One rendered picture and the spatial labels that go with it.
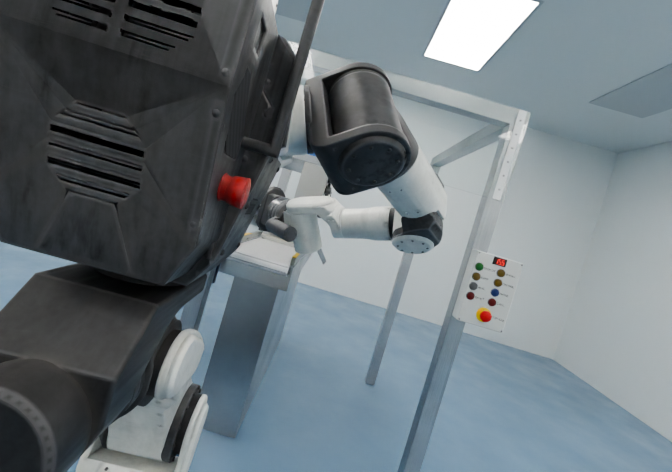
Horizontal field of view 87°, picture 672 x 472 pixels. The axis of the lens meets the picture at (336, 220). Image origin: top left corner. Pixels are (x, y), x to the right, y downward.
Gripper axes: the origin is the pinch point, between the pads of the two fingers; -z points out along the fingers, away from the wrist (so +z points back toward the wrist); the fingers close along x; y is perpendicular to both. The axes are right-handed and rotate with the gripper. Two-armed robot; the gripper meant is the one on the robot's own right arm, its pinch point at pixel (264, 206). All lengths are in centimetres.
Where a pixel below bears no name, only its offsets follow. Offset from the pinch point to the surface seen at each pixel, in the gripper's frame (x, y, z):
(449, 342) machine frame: 31, 78, 19
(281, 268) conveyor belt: 24.1, 27.2, -28.4
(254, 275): 30, 21, -36
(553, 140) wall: -171, 444, -149
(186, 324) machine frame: 53, 0, -38
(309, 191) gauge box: -8.2, 28.4, -26.5
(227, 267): 30, 11, -43
